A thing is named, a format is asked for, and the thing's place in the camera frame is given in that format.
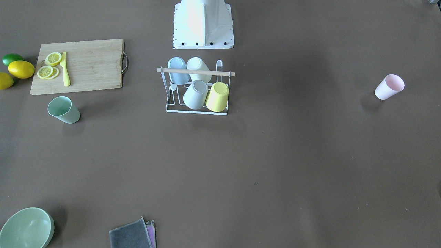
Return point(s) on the green plastic cup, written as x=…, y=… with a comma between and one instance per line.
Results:
x=63, y=109

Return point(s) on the pink plastic cup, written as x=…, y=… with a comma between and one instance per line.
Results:
x=390, y=86

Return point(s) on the yellow plastic cup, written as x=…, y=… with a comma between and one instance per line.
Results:
x=217, y=97

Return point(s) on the grey plastic cup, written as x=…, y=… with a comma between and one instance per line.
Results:
x=195, y=95

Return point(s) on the white plastic cup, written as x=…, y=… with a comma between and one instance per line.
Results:
x=197, y=63

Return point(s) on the wooden cutting board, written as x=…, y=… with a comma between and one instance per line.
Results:
x=91, y=65

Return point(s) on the grey folded cloth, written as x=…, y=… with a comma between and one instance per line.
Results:
x=138, y=234

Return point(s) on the yellow plastic knife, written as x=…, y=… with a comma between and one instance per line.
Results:
x=63, y=64

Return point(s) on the lemon slice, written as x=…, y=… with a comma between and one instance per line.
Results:
x=53, y=59
x=48, y=72

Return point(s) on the yellow lemon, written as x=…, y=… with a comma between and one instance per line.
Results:
x=21, y=69
x=6, y=81

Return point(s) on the green bowl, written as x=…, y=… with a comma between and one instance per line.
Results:
x=29, y=228

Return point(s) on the green lime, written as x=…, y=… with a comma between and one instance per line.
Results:
x=11, y=57

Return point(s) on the white wire cup rack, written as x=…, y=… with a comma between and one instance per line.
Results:
x=176, y=80

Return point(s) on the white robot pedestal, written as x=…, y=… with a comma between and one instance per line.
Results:
x=203, y=24

